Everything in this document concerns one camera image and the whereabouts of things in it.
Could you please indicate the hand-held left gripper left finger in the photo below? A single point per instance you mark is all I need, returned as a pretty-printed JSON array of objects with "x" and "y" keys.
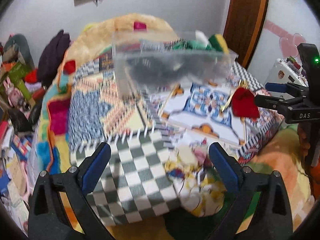
[{"x": 97, "y": 165}]

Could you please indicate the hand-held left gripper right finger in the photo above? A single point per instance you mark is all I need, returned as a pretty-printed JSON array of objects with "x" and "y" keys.
[{"x": 223, "y": 165}]

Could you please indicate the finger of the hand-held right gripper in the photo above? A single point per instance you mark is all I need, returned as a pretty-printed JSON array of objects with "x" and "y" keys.
[
  {"x": 277, "y": 87},
  {"x": 268, "y": 101}
]

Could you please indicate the red soft pouch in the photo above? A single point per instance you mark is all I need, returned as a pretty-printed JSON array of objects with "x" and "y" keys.
[{"x": 243, "y": 103}]

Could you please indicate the clear plastic box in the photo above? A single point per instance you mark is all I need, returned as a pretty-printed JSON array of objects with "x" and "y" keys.
[{"x": 172, "y": 67}]

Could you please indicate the white soft ball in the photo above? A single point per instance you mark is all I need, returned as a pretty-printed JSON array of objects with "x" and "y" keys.
[{"x": 202, "y": 37}]

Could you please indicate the person's right hand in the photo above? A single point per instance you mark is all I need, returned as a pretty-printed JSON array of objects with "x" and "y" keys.
[{"x": 303, "y": 140}]

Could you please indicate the white toy case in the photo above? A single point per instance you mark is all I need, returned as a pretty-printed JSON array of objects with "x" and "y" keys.
[{"x": 282, "y": 71}]

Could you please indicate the yellow floral cloth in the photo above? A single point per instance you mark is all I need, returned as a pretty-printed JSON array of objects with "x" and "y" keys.
[{"x": 197, "y": 180}]

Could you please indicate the green white checkered cloth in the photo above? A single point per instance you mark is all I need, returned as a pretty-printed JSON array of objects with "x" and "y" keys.
[{"x": 135, "y": 175}]

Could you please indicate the orange green plush blanket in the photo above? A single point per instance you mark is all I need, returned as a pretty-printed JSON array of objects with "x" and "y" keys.
[{"x": 280, "y": 160}]

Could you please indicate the colourful geometric patterned blanket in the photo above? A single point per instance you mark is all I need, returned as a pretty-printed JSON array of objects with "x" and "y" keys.
[{"x": 112, "y": 110}]

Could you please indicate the yellow green sponge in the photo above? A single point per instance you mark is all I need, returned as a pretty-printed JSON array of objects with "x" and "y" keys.
[{"x": 220, "y": 42}]

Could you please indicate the red fluffy toy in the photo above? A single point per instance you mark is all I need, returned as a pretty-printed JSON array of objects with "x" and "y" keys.
[{"x": 31, "y": 77}]

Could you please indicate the dark purple cloth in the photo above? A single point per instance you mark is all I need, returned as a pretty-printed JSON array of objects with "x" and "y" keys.
[{"x": 51, "y": 55}]

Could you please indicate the green cardboard box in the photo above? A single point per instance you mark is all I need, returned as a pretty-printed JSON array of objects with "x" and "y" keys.
[{"x": 15, "y": 77}]

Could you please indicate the beige plush patchwork blanket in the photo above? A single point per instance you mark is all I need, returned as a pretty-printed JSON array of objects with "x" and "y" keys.
[{"x": 100, "y": 33}]

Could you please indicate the grey plush toy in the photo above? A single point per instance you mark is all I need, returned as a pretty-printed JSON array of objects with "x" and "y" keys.
[{"x": 18, "y": 48}]

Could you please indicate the pink heart wall sticker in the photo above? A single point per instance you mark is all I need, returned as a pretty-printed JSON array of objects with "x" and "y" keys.
[{"x": 287, "y": 38}]

